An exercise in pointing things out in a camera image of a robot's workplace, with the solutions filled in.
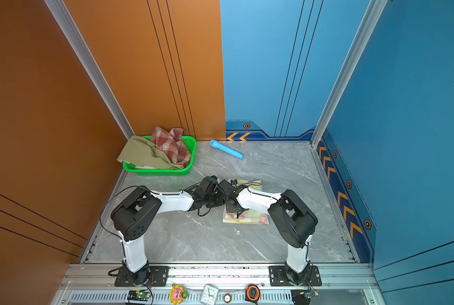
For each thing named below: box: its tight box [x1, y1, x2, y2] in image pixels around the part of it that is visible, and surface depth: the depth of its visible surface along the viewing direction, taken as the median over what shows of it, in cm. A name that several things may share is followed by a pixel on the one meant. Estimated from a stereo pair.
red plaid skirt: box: [151, 126, 192, 167], surface depth 107 cm
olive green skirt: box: [116, 134, 185, 170], surface depth 104 cm
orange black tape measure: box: [244, 284, 261, 305], surface depth 69 cm
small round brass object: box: [223, 292, 233, 304], surface depth 68 cm
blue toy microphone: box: [209, 139, 245, 159], surface depth 118 cm
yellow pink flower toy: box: [169, 284, 189, 305], surface depth 68 cm
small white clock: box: [199, 283, 219, 305], surface depth 70 cm
